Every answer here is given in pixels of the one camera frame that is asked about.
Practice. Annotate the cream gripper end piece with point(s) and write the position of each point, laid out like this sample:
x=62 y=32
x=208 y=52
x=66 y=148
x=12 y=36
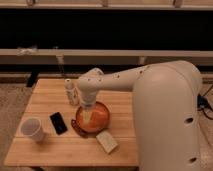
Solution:
x=87 y=115

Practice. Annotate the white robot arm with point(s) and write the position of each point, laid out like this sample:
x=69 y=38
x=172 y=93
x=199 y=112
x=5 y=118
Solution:
x=164 y=103

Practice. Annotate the orange bowl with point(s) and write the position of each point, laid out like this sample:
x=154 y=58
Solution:
x=99 y=120

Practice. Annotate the white plastic bottle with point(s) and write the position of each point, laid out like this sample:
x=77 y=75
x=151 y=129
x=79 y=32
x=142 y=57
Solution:
x=71 y=92

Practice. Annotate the beige rectangular sponge block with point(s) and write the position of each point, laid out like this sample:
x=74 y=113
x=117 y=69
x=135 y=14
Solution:
x=107 y=141

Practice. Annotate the black smartphone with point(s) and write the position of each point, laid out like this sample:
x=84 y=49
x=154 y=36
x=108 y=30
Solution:
x=58 y=123

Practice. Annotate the wooden table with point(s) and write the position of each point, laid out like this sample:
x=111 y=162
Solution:
x=49 y=96

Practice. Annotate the white paper cup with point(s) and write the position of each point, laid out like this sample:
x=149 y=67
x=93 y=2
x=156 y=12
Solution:
x=32 y=128

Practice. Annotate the black power adapter box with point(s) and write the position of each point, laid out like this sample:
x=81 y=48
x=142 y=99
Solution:
x=201 y=101

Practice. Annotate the grey metal rail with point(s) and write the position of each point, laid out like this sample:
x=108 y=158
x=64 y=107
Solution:
x=27 y=56

